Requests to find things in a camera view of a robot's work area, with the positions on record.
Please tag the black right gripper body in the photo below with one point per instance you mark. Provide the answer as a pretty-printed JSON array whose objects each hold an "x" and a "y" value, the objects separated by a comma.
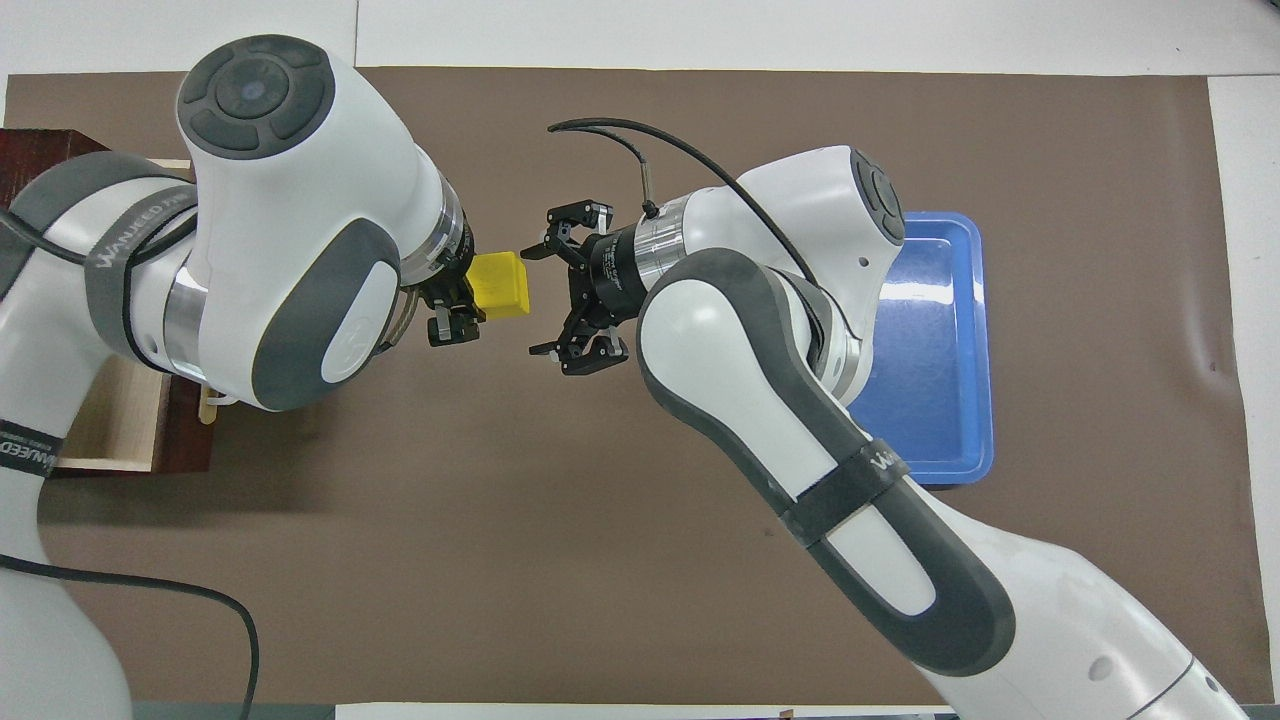
[{"x": 610, "y": 275}]

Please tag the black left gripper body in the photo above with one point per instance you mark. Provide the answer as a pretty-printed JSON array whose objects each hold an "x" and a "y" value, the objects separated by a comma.
[{"x": 450, "y": 280}]

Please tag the yellow cube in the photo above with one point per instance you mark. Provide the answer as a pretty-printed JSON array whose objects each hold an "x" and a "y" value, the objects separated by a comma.
[{"x": 500, "y": 285}]

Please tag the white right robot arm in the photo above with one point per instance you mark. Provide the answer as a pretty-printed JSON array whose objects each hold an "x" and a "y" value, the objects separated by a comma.
[{"x": 750, "y": 370}]

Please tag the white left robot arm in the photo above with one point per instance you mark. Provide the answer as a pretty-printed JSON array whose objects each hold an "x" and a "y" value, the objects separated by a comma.
[{"x": 290, "y": 180}]

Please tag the dark wooden drawer cabinet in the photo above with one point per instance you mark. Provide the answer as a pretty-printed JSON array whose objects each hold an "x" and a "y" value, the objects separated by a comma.
[{"x": 40, "y": 155}]

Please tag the brown table mat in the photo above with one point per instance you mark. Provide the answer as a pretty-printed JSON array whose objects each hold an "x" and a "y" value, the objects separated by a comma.
[{"x": 500, "y": 550}]

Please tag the blue plastic tray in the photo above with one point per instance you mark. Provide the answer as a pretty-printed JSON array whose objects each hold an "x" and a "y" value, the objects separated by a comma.
[{"x": 940, "y": 400}]

